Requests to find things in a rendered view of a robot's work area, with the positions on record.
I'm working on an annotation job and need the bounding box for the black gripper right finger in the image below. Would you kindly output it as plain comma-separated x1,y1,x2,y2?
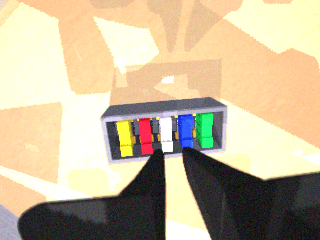
182,146,320,240

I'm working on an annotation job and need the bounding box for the blue fuse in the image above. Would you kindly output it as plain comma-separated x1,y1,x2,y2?
178,114,193,148

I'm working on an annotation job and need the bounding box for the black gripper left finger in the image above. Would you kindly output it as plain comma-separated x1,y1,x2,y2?
17,149,166,240

